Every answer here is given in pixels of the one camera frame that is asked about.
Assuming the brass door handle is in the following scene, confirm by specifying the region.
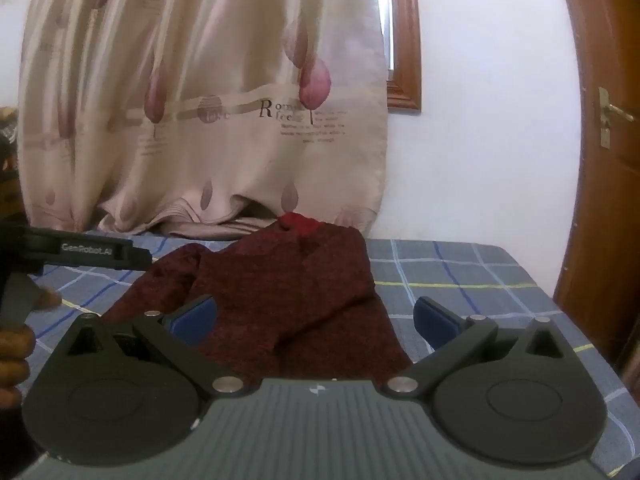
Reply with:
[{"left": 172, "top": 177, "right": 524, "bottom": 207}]
[{"left": 598, "top": 87, "right": 636, "bottom": 149}]

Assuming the wooden window frame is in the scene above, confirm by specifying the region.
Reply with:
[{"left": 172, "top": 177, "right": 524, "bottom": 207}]
[{"left": 375, "top": 0, "right": 423, "bottom": 113}]

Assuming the grey plaid bed sheet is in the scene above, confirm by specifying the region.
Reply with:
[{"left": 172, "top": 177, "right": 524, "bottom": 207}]
[{"left": 22, "top": 232, "right": 624, "bottom": 478}]

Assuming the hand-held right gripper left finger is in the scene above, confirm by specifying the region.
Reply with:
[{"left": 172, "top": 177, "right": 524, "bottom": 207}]
[{"left": 59, "top": 296, "right": 247, "bottom": 401}]

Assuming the person's left hand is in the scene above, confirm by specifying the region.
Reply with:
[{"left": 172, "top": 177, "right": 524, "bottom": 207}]
[{"left": 0, "top": 287, "right": 63, "bottom": 413}]

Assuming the beige blanket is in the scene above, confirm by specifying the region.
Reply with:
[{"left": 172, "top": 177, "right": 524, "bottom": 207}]
[{"left": 18, "top": 0, "right": 390, "bottom": 241}]

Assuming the dark red knit sweater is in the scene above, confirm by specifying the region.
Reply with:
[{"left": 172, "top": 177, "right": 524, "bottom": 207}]
[{"left": 100, "top": 212, "right": 414, "bottom": 380}]

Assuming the brown wooden door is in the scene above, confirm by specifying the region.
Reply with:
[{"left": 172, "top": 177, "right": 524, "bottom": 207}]
[{"left": 570, "top": 0, "right": 640, "bottom": 376}]

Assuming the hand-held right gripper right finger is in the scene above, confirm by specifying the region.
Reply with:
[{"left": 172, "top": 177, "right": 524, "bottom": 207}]
[{"left": 385, "top": 297, "right": 568, "bottom": 402}]

